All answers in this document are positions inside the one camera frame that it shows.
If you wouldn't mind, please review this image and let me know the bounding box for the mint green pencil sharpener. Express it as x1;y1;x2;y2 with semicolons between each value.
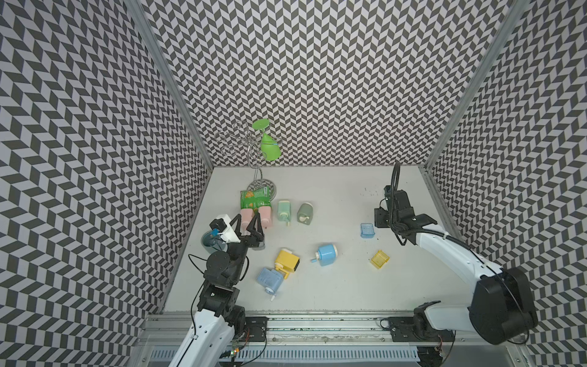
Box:
277;200;291;226

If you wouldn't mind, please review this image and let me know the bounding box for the blue transparent tray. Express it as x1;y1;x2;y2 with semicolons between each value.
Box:
360;223;375;239

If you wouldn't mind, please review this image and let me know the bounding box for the yellow pencil sharpener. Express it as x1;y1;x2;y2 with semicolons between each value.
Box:
275;249;301;279

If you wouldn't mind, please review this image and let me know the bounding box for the yellow transparent tray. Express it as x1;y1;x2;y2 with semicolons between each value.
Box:
370;250;390;269

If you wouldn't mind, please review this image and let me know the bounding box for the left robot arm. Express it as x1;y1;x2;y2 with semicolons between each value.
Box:
170;211;264;366

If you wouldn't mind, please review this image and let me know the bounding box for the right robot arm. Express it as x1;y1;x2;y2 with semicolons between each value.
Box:
375;185;539;345

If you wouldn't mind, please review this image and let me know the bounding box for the light blue pencil sharpener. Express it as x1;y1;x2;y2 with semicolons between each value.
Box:
256;268;284;301

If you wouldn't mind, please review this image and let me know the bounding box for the teal ceramic cup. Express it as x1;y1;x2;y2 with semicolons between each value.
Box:
201;229;227;254

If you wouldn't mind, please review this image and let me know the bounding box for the green snack packet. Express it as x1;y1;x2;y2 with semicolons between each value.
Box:
240;187;272;210

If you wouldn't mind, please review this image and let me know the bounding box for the green plastic cup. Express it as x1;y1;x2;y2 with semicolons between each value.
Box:
252;119;281;161

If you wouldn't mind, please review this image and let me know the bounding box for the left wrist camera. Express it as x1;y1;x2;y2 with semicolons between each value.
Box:
209;214;241;243

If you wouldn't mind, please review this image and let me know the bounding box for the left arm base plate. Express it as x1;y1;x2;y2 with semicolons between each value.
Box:
234;317;268;343

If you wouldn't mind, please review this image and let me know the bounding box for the aluminium front rail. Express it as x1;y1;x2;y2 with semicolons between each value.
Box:
134;310;413;347

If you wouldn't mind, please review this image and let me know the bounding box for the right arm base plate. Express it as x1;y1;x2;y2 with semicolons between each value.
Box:
385;317;456;343

